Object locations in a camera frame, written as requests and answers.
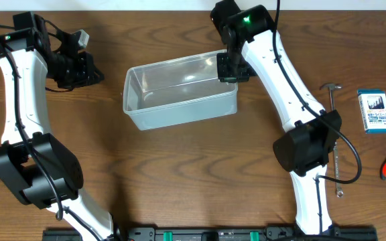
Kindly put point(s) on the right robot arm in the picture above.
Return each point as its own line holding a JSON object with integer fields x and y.
{"x": 254, "y": 48}

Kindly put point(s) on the small steel hammer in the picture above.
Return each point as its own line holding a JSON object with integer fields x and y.
{"x": 331, "y": 87}

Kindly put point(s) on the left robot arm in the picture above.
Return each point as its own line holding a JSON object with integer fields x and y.
{"x": 34, "y": 165}

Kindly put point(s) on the silver combination wrench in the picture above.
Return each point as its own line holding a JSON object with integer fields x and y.
{"x": 339, "y": 191}

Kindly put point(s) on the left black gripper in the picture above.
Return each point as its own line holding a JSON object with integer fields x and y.
{"x": 86, "y": 69}

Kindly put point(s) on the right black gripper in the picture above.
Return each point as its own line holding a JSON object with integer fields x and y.
{"x": 231, "y": 67}

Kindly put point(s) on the blue white cardboard box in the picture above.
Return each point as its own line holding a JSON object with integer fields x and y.
{"x": 373, "y": 110}

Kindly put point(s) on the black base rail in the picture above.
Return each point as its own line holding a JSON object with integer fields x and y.
{"x": 268, "y": 233}

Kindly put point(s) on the clear plastic storage box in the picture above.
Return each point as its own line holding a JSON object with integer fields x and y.
{"x": 177, "y": 91}

